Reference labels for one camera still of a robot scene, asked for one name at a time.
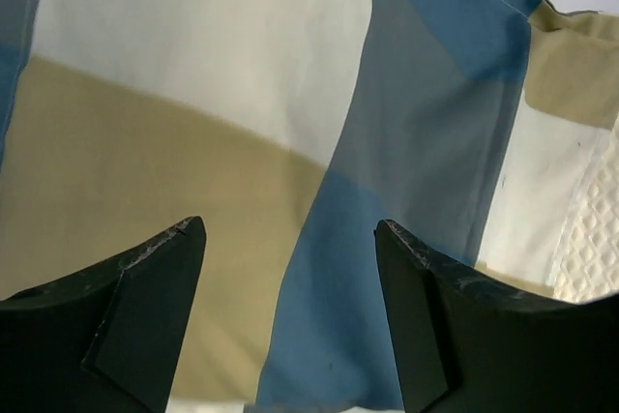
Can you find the white pillow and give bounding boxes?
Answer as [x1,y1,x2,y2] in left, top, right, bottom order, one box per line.
[547,127,618,304]

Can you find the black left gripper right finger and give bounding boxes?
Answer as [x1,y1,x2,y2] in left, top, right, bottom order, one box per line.
[375,221,618,412]

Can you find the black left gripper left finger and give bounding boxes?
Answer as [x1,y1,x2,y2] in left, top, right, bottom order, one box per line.
[1,217,206,412]

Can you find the blue beige white checked pillowcase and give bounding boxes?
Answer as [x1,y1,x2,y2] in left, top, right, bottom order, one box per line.
[1,0,618,412]

